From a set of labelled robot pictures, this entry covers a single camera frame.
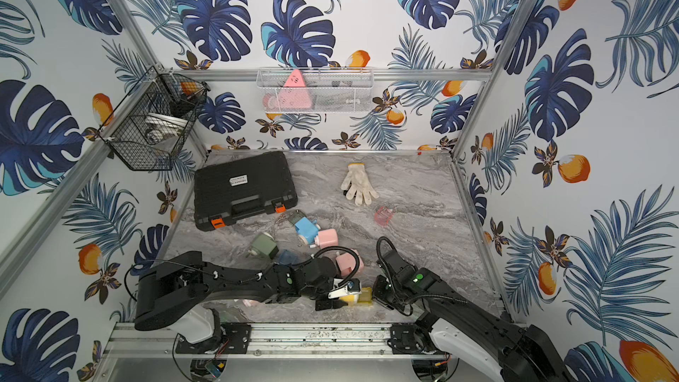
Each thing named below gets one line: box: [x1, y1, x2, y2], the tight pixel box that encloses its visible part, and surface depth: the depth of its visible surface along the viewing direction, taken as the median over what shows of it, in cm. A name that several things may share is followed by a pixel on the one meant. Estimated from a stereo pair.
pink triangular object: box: [279, 68, 313, 109], surface depth 92 cm
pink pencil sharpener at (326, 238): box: [314, 228, 339, 250], surface depth 90 cm
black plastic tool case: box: [193, 150, 298, 232], surface depth 100 cm
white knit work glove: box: [340, 162, 380, 207], surface depth 109 cm
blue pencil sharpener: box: [295, 216, 319, 245], surface depth 93 cm
